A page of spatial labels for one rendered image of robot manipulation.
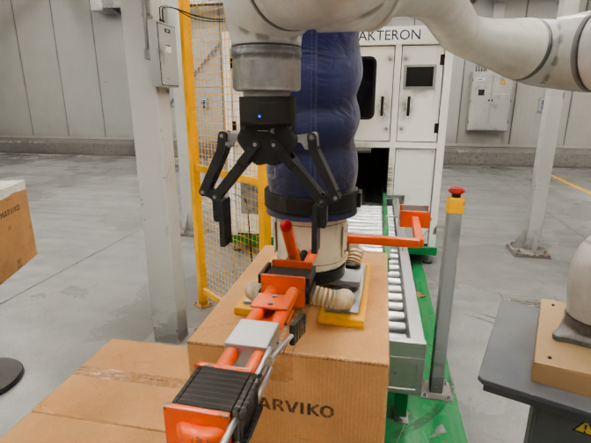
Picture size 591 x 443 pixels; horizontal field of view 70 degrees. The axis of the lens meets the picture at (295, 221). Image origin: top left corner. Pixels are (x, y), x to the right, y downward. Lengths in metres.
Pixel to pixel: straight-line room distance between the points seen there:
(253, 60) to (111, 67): 11.74
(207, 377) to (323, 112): 0.57
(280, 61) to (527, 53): 0.43
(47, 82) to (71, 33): 1.45
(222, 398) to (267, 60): 0.39
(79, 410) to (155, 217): 1.23
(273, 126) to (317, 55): 0.35
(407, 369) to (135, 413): 0.89
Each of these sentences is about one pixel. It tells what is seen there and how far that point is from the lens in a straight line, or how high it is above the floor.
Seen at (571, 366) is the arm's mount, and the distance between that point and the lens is 1.24.
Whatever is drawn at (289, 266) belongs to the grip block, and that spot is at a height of 1.09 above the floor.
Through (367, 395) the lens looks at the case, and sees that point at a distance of 0.88.
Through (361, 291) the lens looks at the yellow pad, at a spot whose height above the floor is 0.96.
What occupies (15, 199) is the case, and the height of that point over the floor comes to 0.95.
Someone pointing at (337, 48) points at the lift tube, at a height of 1.51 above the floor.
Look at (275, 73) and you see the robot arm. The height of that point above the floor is 1.44.
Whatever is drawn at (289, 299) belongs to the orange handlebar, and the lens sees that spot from 0.72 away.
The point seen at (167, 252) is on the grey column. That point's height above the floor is 0.60.
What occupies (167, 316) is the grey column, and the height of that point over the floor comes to 0.20.
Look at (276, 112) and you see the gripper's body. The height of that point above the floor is 1.39.
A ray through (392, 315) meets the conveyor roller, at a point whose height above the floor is 0.54.
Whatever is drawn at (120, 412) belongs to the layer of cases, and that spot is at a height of 0.54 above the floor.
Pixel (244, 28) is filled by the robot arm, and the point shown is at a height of 1.49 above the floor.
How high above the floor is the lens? 1.41
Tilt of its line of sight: 16 degrees down
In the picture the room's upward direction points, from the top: straight up
